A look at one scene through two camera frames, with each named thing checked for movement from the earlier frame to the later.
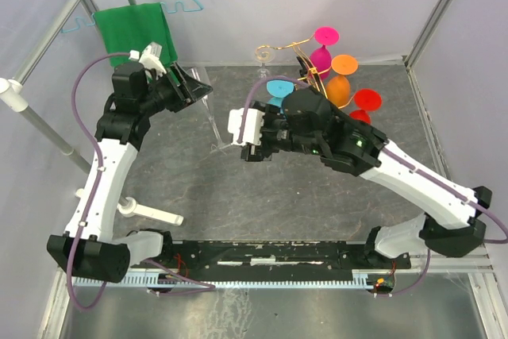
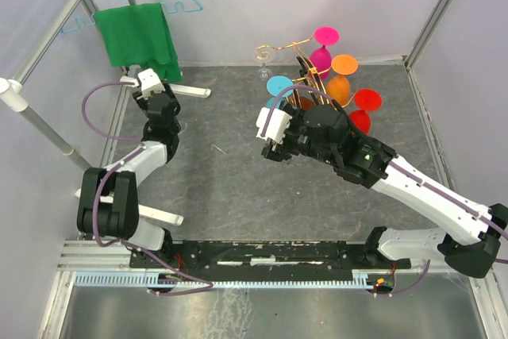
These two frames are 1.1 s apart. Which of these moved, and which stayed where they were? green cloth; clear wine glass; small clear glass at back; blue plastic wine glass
Moved: clear wine glass
Stayed: blue plastic wine glass; green cloth; small clear glass at back
